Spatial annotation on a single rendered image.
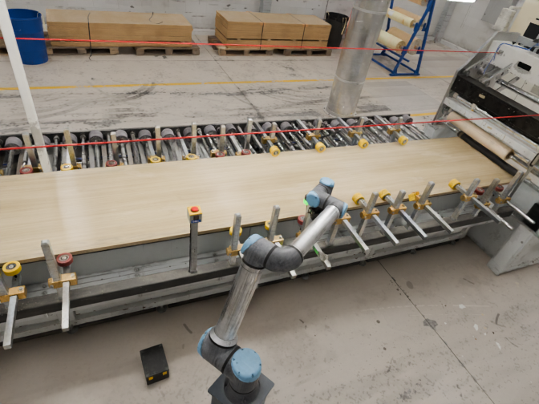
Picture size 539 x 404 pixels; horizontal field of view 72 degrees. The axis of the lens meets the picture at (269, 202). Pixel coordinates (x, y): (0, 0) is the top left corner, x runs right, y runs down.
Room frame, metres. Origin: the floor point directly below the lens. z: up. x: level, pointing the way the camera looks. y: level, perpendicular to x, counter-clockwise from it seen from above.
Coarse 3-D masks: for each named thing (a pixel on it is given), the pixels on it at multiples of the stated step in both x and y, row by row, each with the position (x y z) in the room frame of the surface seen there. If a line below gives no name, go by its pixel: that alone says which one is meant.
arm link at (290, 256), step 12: (324, 204) 1.62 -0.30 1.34; (336, 204) 1.59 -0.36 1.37; (324, 216) 1.47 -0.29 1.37; (336, 216) 1.52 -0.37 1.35; (312, 228) 1.36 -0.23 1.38; (324, 228) 1.40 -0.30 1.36; (300, 240) 1.25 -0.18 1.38; (312, 240) 1.29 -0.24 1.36; (276, 252) 1.13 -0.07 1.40; (288, 252) 1.15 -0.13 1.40; (300, 252) 1.17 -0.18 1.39; (276, 264) 1.09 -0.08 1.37; (288, 264) 1.11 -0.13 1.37; (300, 264) 1.14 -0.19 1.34
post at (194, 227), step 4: (192, 224) 1.48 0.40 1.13; (196, 224) 1.49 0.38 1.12; (192, 228) 1.48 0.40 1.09; (196, 228) 1.49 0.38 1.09; (192, 232) 1.48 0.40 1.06; (196, 232) 1.49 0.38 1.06; (192, 236) 1.48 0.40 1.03; (196, 236) 1.49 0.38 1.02; (192, 240) 1.48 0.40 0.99; (196, 240) 1.49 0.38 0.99; (192, 244) 1.48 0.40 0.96; (196, 244) 1.49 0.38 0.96; (192, 248) 1.48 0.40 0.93; (196, 248) 1.49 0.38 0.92; (192, 252) 1.48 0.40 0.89; (196, 252) 1.49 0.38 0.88; (192, 256) 1.48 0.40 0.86; (196, 256) 1.49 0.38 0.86; (192, 260) 1.48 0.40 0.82; (196, 260) 1.49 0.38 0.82; (192, 264) 1.48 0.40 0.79; (196, 264) 1.49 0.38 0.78; (192, 268) 1.49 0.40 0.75; (196, 268) 1.49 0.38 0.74; (192, 272) 1.48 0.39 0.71; (196, 272) 1.49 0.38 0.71
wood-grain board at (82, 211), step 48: (384, 144) 3.31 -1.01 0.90; (432, 144) 3.51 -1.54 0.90; (0, 192) 1.67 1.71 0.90; (48, 192) 1.75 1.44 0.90; (96, 192) 1.84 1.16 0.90; (144, 192) 1.93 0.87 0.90; (192, 192) 2.03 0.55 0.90; (240, 192) 2.13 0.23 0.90; (288, 192) 2.24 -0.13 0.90; (336, 192) 2.36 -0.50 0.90; (432, 192) 2.62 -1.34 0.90; (0, 240) 1.30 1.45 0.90; (96, 240) 1.43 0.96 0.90; (144, 240) 1.50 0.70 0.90
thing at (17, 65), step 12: (0, 0) 1.95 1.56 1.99; (0, 12) 1.95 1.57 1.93; (0, 24) 1.94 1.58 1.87; (12, 36) 1.96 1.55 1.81; (12, 48) 1.95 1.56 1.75; (12, 60) 1.94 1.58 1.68; (24, 72) 1.98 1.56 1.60; (24, 84) 1.95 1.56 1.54; (24, 96) 1.94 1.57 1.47; (24, 108) 1.94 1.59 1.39; (36, 120) 1.96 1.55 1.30; (36, 132) 1.95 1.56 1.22; (36, 144) 1.94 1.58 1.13; (48, 168) 1.95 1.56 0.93
